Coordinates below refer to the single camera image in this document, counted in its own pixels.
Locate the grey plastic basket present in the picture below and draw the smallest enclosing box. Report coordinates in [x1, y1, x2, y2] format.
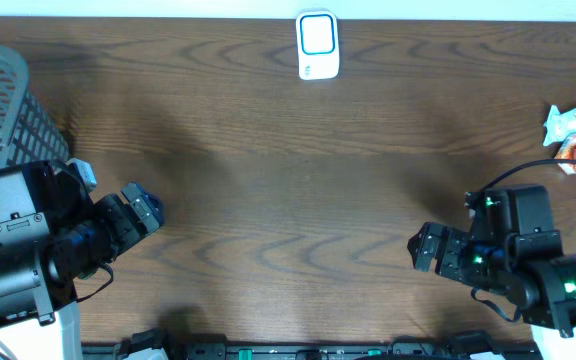
[0, 46, 70, 168]

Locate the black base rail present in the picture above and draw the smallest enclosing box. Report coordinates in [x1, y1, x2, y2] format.
[82, 329, 542, 360]

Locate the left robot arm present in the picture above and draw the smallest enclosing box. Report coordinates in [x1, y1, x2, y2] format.
[0, 159, 168, 359]

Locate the orange Kleenex tissue pack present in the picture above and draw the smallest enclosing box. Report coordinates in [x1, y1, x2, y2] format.
[555, 133, 576, 175]

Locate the green wet wipes packet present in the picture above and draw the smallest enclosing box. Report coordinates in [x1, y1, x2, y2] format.
[543, 105, 576, 146]

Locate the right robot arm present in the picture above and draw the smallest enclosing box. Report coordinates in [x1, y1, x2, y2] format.
[407, 185, 576, 359]

